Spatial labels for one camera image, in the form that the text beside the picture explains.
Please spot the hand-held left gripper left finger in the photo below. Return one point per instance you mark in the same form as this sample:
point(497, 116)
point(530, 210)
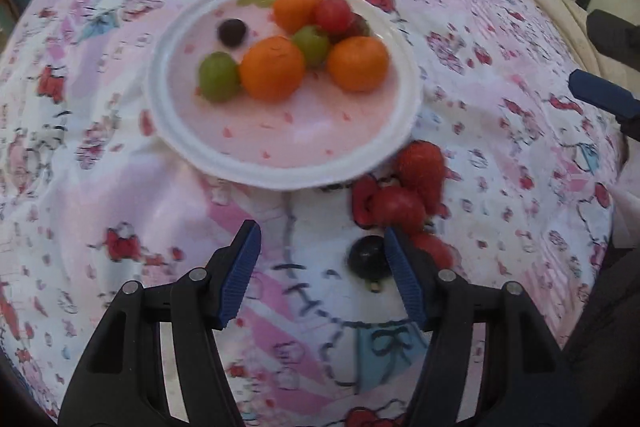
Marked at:
point(240, 277)

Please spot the orange mandarin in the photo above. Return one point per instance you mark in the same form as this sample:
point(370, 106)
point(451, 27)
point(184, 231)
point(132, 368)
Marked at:
point(272, 68)
point(358, 64)
point(297, 8)

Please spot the red cherry tomato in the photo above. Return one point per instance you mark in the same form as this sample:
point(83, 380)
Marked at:
point(332, 13)
point(434, 249)
point(397, 208)

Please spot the pink strawberry-print plate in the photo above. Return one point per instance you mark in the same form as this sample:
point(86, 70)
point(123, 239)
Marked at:
point(300, 127)

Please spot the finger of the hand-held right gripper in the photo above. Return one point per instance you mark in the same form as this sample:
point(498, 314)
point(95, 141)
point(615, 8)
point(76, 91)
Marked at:
point(602, 94)
point(615, 37)

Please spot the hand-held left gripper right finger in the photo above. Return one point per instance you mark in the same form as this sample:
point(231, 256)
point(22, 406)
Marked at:
point(405, 277)

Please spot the dark purple grape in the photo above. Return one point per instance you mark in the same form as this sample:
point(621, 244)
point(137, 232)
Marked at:
point(231, 31)
point(367, 259)

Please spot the green grape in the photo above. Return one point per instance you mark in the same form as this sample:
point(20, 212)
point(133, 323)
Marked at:
point(311, 45)
point(218, 76)

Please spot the pink cartoon printed blanket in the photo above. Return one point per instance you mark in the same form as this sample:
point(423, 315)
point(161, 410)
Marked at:
point(125, 187)

